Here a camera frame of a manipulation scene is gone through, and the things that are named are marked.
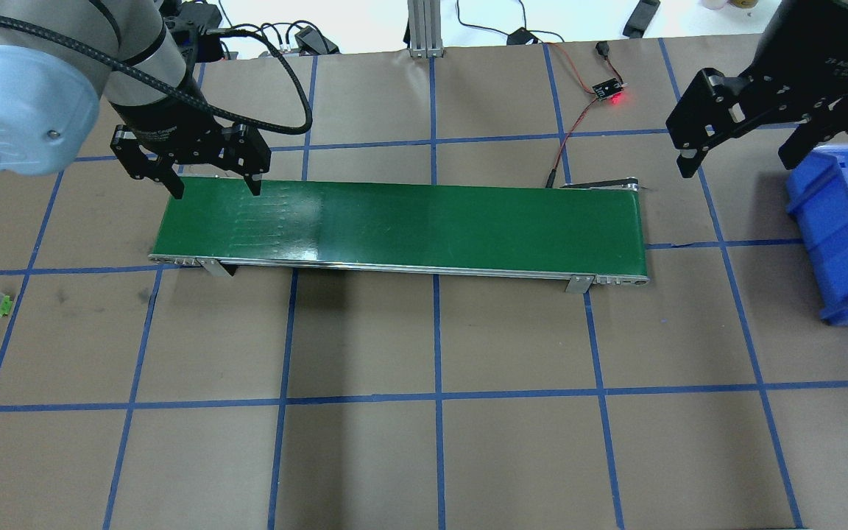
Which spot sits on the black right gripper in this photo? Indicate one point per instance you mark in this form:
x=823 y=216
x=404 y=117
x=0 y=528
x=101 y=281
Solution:
x=807 y=62

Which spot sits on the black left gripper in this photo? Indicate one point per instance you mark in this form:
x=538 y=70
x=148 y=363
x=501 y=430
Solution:
x=161 y=118

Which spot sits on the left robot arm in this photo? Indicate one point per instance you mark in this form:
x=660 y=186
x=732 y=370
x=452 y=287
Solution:
x=59 y=59

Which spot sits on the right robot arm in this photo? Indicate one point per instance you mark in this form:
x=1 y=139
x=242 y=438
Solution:
x=803 y=34

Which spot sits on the small sensor board red LED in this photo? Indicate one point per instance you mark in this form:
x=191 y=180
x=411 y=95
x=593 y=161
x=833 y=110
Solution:
x=610 y=91

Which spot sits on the black power adapter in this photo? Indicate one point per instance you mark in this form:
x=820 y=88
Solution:
x=311 y=42

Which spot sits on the green conveyor belt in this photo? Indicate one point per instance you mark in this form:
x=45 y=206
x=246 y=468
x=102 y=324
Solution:
x=585 y=236

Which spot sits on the aluminium frame post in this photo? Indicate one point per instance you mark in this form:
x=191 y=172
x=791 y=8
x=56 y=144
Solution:
x=424 y=30

